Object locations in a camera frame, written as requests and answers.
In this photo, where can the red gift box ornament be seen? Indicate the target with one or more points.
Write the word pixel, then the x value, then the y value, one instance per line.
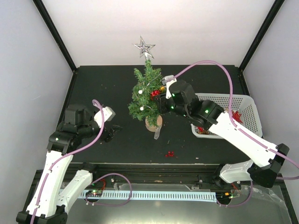
pixel 154 94

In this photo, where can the left black frame post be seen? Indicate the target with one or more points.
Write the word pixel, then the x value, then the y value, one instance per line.
pixel 55 33

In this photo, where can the white perforated plastic basket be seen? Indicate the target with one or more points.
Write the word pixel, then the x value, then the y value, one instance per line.
pixel 245 106

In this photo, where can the white slotted cable duct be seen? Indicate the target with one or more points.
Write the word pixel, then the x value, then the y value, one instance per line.
pixel 148 195

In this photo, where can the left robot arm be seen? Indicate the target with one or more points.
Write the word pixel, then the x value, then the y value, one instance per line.
pixel 79 129

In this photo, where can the right black frame post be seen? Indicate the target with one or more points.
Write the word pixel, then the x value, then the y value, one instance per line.
pixel 272 13

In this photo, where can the silver glitter star topper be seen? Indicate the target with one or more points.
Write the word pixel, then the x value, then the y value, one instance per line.
pixel 144 48

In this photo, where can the red star ornament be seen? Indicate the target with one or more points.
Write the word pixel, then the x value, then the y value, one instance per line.
pixel 237 116

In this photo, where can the small green christmas tree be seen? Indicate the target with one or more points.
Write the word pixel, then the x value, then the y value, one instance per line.
pixel 141 105

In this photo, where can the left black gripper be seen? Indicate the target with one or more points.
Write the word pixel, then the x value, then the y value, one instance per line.
pixel 110 133

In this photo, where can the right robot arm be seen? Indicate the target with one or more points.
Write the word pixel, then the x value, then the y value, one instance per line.
pixel 265 158

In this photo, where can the clear battery box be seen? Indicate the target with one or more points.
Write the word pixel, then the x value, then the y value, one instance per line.
pixel 157 132

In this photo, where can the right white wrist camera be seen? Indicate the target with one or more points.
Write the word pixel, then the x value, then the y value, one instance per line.
pixel 168 81

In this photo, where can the black frame post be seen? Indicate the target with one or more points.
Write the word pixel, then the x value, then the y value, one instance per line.
pixel 55 33
pixel 272 13

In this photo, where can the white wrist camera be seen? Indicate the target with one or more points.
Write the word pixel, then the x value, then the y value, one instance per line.
pixel 168 81
pixel 108 115

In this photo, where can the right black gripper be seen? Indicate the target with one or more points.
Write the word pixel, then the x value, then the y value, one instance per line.
pixel 160 106

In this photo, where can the wooden tree base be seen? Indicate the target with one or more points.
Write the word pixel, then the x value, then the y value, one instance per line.
pixel 153 124

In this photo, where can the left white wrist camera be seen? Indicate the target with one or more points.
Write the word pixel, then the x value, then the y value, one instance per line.
pixel 108 115

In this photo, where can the red wrapped candy ornament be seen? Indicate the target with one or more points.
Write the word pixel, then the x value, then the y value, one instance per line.
pixel 202 131

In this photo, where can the red berry sprig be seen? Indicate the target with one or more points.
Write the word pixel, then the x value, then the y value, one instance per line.
pixel 170 154

